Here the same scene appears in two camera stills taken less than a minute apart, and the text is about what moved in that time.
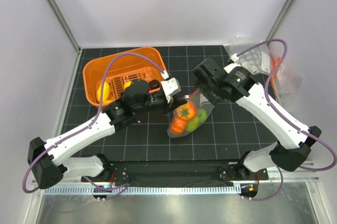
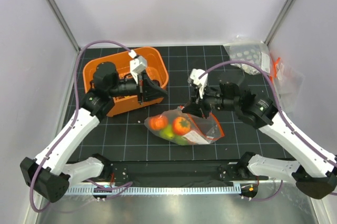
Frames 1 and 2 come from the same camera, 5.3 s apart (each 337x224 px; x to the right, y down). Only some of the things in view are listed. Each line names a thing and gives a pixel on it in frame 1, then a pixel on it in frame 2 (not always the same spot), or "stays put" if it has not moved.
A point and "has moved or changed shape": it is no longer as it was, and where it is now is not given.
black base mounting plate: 174,171 stays put
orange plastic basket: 121,70 stays put
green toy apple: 191,124 to 167,132
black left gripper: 175,102 to 150,91
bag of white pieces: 256,58 stays put
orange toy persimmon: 187,111 has moved or changed shape
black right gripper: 207,94 to 197,105
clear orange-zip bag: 189,116 has moved or changed shape
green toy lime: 202,115 has moved or changed shape
